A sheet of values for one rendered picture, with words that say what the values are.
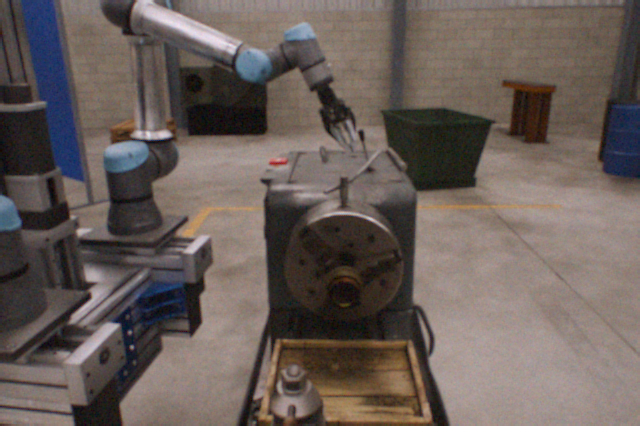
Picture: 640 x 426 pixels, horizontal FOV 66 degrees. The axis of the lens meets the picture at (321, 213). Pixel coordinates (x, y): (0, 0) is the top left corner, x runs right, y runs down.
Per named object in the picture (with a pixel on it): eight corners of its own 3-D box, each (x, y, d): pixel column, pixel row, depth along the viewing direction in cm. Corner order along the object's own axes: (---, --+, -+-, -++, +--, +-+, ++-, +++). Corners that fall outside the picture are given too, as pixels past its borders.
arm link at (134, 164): (98, 198, 132) (90, 148, 128) (126, 185, 145) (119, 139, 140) (139, 199, 130) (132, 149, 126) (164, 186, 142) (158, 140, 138)
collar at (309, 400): (272, 385, 79) (271, 369, 78) (321, 385, 79) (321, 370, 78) (265, 420, 72) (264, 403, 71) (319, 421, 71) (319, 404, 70)
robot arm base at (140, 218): (96, 234, 134) (90, 199, 131) (125, 216, 148) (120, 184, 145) (147, 236, 131) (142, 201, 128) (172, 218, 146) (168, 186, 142)
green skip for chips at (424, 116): (378, 171, 688) (380, 109, 661) (441, 167, 705) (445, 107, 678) (413, 197, 563) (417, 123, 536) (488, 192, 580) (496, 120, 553)
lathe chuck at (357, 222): (289, 304, 144) (286, 202, 134) (396, 305, 143) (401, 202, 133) (286, 320, 135) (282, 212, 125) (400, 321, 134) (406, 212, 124)
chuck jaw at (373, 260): (352, 253, 132) (395, 242, 130) (356, 269, 133) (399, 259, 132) (353, 270, 121) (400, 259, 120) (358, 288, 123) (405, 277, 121)
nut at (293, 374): (282, 377, 76) (281, 358, 75) (307, 377, 76) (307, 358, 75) (279, 394, 72) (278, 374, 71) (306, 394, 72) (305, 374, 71)
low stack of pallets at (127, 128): (134, 141, 941) (131, 118, 927) (179, 140, 944) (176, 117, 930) (110, 154, 823) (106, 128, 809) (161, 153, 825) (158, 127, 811)
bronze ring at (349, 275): (325, 261, 123) (324, 278, 115) (362, 261, 123) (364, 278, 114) (325, 293, 127) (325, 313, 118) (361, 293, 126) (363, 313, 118)
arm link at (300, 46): (283, 34, 132) (311, 19, 129) (301, 72, 135) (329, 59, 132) (276, 35, 125) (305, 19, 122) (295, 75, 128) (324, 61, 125)
